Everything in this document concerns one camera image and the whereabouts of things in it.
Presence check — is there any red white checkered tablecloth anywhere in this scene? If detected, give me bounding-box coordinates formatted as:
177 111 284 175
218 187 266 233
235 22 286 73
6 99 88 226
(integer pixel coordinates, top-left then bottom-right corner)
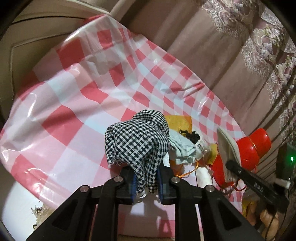
1 15 244 207

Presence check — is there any yellow sponge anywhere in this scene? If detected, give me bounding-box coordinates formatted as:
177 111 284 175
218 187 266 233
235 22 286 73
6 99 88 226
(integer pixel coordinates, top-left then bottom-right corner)
165 115 192 133

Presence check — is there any light grey cloth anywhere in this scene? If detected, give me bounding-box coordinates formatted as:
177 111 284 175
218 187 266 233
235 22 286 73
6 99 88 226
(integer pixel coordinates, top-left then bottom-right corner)
169 129 204 165

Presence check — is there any red plastic thermos jug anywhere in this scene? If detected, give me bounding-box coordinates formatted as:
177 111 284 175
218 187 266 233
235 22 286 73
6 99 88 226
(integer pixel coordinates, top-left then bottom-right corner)
211 128 271 188

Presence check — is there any cream wooden furniture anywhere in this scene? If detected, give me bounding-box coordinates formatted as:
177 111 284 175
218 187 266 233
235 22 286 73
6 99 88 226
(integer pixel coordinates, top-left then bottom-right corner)
1 1 109 119

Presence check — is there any black white houndstooth cloth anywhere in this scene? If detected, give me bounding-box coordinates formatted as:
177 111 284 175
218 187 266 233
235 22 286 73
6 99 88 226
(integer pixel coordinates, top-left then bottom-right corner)
105 109 171 194

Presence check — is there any person's right hand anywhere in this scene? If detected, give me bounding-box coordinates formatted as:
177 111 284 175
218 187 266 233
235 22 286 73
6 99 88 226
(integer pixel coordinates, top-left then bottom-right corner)
254 202 279 240

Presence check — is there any beige patterned curtain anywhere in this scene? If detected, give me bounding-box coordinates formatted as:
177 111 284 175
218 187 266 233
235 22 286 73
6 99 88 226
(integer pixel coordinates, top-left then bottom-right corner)
111 1 295 179

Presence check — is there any beige grey cloth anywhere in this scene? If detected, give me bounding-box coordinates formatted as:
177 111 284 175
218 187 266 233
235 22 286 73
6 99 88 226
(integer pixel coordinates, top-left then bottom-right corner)
217 126 241 183

